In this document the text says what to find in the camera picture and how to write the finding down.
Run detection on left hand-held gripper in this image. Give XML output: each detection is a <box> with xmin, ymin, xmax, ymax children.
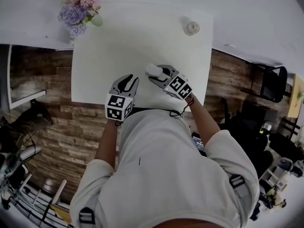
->
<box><xmin>105</xmin><ymin>74</ymin><xmax>140</xmax><ymax>122</ymax></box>

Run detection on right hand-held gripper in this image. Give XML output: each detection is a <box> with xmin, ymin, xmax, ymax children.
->
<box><xmin>148</xmin><ymin>64</ymin><xmax>193</xmax><ymax>101</ymax></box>

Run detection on clear tub of cotton swabs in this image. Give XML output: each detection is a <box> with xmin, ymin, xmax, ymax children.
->
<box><xmin>145</xmin><ymin>63</ymin><xmax>163</xmax><ymax>78</ymax></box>

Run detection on person's right forearm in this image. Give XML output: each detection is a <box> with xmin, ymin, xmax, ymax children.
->
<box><xmin>187</xmin><ymin>93</ymin><xmax>221</xmax><ymax>148</ymax></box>

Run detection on person's left forearm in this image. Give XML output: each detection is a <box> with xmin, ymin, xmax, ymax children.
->
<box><xmin>94</xmin><ymin>119</ymin><xmax>120</xmax><ymax>173</ymax></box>

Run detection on white square table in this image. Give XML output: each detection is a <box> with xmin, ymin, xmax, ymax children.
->
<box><xmin>70</xmin><ymin>1</ymin><xmax>215</xmax><ymax>113</ymax></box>

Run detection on black phone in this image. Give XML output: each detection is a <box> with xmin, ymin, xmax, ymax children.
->
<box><xmin>191</xmin><ymin>132</ymin><xmax>207</xmax><ymax>156</ymax></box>

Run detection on pink purple flowers in vase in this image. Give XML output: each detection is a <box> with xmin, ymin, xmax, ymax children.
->
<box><xmin>57</xmin><ymin>0</ymin><xmax>104</xmax><ymax>45</ymax></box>

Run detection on person's white shirt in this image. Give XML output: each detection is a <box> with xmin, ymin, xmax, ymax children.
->
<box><xmin>69</xmin><ymin>108</ymin><xmax>261</xmax><ymax>228</ymax></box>

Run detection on black folding chair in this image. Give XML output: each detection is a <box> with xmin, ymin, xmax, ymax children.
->
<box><xmin>240</xmin><ymin>62</ymin><xmax>288</xmax><ymax>104</ymax></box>

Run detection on light wooden chair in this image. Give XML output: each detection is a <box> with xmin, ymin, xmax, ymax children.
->
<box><xmin>48</xmin><ymin>179</ymin><xmax>72</xmax><ymax>226</ymax></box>

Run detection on yellow wooden table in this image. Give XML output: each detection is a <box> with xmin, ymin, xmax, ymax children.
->
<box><xmin>286</xmin><ymin>74</ymin><xmax>304</xmax><ymax>119</ymax></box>

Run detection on small flower sprig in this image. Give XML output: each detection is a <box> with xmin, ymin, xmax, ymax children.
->
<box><xmin>294</xmin><ymin>89</ymin><xmax>304</xmax><ymax>109</ymax></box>

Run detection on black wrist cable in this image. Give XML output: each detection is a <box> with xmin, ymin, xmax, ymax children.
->
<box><xmin>169</xmin><ymin>95</ymin><xmax>195</xmax><ymax>119</ymax></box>

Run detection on grey backpack strap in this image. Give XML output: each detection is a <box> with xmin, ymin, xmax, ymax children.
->
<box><xmin>228</xmin><ymin>174</ymin><xmax>252</xmax><ymax>199</ymax></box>
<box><xmin>78</xmin><ymin>207</ymin><xmax>96</xmax><ymax>225</ymax></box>

